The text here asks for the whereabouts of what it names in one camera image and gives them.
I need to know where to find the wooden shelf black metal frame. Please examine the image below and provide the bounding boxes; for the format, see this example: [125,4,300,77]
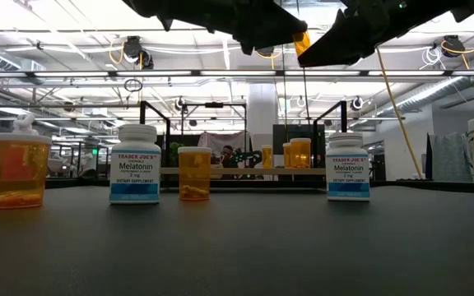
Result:
[139,100,349,193]

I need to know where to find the white sculpture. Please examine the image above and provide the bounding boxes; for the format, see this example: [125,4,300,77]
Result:
[12,113,40,136]

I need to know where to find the person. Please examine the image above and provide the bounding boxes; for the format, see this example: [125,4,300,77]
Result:
[221,144,235,169]

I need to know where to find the black background panel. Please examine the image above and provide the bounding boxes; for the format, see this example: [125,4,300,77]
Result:
[272,123,327,169]

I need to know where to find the white melatonin bottle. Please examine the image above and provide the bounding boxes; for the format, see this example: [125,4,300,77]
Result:
[109,123,163,206]
[325,132,372,203]

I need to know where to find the teal cloth cover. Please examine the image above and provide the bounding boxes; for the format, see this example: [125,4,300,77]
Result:
[425,132,471,183]

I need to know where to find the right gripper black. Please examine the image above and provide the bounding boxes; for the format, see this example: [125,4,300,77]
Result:
[297,0,417,68]

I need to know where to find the background robot green lights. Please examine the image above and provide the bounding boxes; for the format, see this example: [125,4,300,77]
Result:
[233,148,263,169]

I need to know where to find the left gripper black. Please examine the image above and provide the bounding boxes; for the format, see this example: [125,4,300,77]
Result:
[122,0,309,56]

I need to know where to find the black aluminium table frame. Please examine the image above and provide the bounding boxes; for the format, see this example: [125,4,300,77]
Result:
[0,178,474,194]

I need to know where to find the yellow hanging cable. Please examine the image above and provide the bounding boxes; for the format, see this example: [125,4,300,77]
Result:
[375,47,425,180]

